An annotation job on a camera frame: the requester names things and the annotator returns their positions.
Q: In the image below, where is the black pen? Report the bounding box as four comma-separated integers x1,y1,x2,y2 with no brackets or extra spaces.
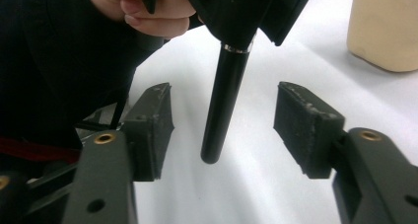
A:
200,41,254,165

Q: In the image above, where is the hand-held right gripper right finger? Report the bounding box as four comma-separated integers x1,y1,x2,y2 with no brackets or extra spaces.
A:
273,81,418,224

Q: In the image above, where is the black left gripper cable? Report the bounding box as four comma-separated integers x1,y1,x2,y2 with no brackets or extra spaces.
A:
74,85,132,133

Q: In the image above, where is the red band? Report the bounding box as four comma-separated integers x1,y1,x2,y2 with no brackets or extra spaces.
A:
0,135,82,165

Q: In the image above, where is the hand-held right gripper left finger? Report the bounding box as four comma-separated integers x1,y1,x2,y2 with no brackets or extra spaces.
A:
60,82,175,224

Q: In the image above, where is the light wooden pen holder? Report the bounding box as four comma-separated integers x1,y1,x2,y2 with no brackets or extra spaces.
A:
346,0,418,74

